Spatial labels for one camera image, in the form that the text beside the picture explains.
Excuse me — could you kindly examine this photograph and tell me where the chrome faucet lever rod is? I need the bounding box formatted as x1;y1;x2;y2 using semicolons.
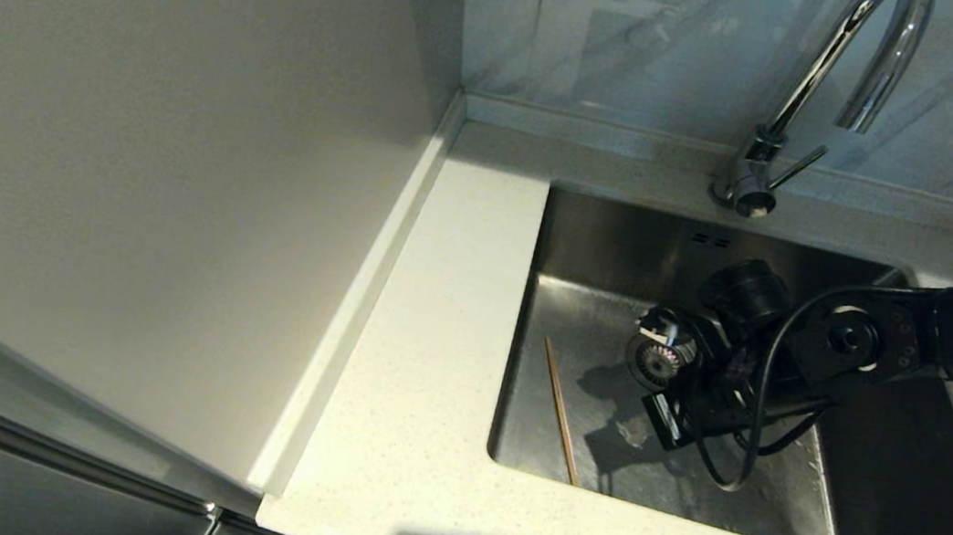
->
768;139;829;196

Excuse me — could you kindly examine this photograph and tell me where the brown wooden chopstick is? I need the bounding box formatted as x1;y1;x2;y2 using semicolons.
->
524;334;599;489

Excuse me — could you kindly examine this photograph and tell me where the tall cabinet unit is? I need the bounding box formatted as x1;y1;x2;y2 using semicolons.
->
0;0;476;535

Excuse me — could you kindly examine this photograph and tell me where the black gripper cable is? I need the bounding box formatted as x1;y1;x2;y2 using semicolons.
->
686;267;853;506

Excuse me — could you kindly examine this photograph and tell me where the silver cabinet rail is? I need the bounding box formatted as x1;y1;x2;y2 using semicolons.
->
0;375;274;527

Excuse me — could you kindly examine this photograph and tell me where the stainless steel sink basin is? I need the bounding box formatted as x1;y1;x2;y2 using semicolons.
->
476;177;953;535

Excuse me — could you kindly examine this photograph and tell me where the chrome gooseneck faucet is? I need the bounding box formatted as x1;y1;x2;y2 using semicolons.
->
705;0;938;238

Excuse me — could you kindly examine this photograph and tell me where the round metal drain strainer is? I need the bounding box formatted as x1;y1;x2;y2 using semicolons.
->
622;335;693;397

